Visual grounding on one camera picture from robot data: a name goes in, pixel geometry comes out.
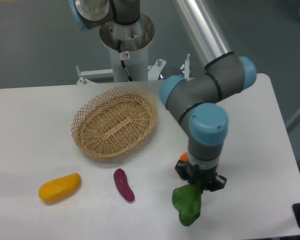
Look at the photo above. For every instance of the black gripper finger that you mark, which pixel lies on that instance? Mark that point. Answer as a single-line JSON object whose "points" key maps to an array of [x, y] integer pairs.
{"points": [[214, 183], [182, 168]]}

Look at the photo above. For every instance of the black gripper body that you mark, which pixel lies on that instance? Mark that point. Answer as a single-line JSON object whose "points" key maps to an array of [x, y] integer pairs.
{"points": [[198, 175]]}

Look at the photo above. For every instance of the green bok choy vegetable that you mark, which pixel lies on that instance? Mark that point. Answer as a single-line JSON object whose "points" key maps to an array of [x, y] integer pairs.
{"points": [[187, 200]]}

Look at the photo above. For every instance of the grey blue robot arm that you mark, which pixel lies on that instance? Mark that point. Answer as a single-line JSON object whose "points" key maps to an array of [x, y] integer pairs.
{"points": [[191, 101]]}

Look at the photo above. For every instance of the orange tangerine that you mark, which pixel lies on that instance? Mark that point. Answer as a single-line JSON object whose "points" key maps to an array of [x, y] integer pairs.
{"points": [[184, 157]]}

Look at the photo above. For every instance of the purple sweet potato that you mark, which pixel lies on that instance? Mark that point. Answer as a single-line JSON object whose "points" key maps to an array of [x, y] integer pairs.
{"points": [[122, 185]]}

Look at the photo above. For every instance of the woven wicker basket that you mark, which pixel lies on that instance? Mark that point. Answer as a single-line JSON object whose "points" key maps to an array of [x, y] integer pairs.
{"points": [[114, 122]]}

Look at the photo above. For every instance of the yellow mango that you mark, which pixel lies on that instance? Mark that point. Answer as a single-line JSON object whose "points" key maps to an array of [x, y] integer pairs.
{"points": [[60, 188]]}

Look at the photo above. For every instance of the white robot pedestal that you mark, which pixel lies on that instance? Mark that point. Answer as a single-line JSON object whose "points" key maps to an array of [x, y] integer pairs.
{"points": [[128, 47]]}

